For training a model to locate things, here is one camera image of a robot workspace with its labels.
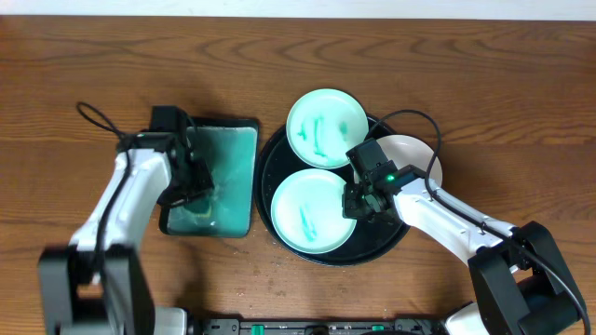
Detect white plate with smears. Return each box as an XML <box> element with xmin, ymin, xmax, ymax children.
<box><xmin>376</xmin><ymin>135</ymin><xmax>443</xmax><ymax>186</ymax></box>

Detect mint plate with one smear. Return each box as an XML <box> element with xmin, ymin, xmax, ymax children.
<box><xmin>270</xmin><ymin>168</ymin><xmax>357</xmax><ymax>255</ymax></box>

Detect mint plate with three smears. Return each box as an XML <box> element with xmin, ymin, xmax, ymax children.
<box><xmin>286</xmin><ymin>88</ymin><xmax>369</xmax><ymax>169</ymax></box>

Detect green scrubbing sponge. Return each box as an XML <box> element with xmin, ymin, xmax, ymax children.
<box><xmin>184</xmin><ymin>189</ymin><xmax>218</xmax><ymax>219</ymax></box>

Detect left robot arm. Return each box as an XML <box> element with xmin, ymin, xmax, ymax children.
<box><xmin>37</xmin><ymin>132</ymin><xmax>210</xmax><ymax>334</ymax></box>

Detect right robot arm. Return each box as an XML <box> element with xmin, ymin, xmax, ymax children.
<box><xmin>342</xmin><ymin>166</ymin><xmax>591</xmax><ymax>335</ymax></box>

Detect round black tray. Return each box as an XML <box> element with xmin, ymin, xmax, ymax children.
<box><xmin>253</xmin><ymin>126</ymin><xmax>409</xmax><ymax>266</ymax></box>

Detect black rectangular water tray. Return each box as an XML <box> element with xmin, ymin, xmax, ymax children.
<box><xmin>159</xmin><ymin>117</ymin><xmax>259</xmax><ymax>238</ymax></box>

